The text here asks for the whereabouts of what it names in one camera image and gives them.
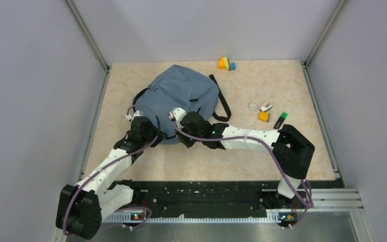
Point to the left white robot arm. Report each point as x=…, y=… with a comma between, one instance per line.
x=96, y=183

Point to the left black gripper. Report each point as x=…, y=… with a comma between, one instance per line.
x=151, y=126

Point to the green and black highlighter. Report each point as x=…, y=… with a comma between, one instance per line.
x=280, y=120

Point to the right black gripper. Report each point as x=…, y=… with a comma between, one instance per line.
x=182, y=139

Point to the aluminium frame rail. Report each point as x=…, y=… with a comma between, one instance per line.
x=317, y=200

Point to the colourful sticky note stack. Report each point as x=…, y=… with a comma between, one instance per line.
x=225, y=64

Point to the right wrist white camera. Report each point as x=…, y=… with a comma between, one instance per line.
x=177, y=115

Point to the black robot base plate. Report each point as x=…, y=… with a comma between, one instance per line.
x=213, y=199

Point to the blue-grey student backpack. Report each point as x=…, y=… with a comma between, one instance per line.
x=181, y=87

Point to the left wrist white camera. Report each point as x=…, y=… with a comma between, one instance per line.
x=130, y=117

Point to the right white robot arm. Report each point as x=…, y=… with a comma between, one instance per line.
x=290, y=150

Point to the wrist white camera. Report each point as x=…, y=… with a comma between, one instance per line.
x=130, y=117
x=177, y=115

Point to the orange pencil sharpener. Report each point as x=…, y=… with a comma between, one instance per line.
x=264, y=116

